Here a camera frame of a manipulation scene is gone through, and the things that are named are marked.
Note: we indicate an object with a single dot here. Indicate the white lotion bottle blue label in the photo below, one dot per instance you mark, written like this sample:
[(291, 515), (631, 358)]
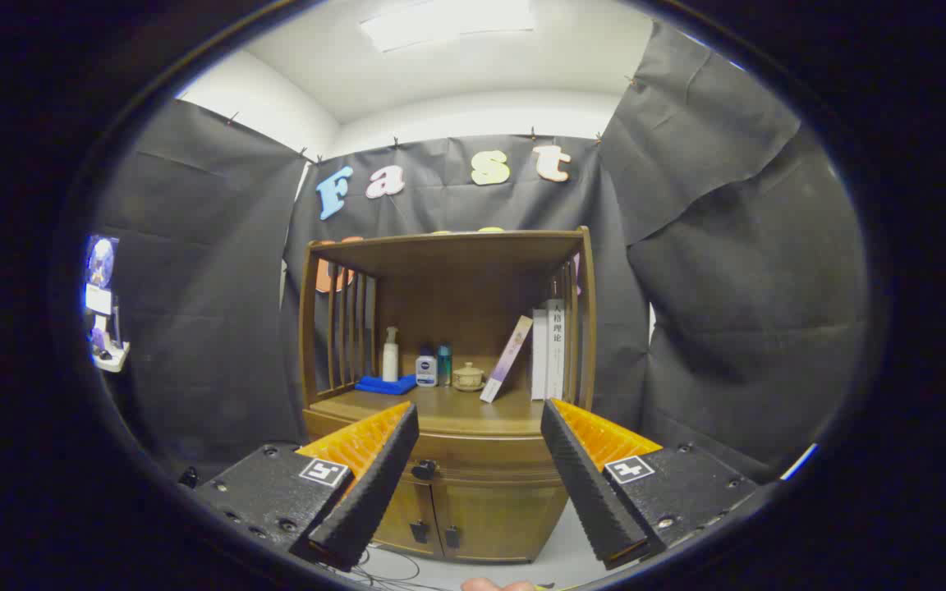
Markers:
[(426, 371)]

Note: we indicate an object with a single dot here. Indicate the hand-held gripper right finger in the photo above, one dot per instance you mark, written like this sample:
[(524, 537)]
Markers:
[(588, 492)]

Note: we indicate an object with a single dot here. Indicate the bright wall poster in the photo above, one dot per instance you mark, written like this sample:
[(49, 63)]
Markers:
[(100, 261)]

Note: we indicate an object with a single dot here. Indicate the black drawer knob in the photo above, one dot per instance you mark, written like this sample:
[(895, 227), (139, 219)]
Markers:
[(424, 469)]

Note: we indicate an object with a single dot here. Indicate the white pump bottle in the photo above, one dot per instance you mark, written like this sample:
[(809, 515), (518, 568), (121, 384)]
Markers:
[(390, 361)]

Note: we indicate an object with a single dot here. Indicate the purple white box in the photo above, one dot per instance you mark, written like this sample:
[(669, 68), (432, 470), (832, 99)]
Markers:
[(506, 361)]

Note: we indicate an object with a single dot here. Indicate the wooden cabinet door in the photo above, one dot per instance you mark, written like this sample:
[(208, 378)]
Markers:
[(498, 517), (403, 509)]

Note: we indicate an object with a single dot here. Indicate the brown wooden countertop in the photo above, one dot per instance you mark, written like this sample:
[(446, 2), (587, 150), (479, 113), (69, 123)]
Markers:
[(456, 406)]

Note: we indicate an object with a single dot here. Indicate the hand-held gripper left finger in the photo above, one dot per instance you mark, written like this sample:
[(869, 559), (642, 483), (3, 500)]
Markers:
[(374, 492)]

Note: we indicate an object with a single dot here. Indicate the ceiling light panel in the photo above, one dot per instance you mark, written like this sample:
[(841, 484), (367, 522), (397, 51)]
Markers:
[(448, 20)]

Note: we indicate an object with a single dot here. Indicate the beige lidded tea cup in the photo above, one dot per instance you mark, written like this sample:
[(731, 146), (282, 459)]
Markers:
[(468, 377)]

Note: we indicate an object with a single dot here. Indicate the black device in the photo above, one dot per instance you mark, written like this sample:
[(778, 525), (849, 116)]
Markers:
[(188, 476)]

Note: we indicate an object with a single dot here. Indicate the brown wooden cabinet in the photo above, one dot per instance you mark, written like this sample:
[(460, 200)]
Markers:
[(456, 250)]

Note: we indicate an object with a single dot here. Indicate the blue folded cloth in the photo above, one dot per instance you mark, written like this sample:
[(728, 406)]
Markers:
[(387, 384)]

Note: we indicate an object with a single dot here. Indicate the teal bottle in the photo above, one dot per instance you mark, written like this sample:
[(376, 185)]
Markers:
[(444, 365)]

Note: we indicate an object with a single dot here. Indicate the brown wooden drawer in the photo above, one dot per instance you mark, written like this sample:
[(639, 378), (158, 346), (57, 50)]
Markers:
[(481, 455)]

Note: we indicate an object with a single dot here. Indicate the white wall shelf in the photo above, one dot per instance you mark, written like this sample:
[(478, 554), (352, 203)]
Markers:
[(112, 359)]

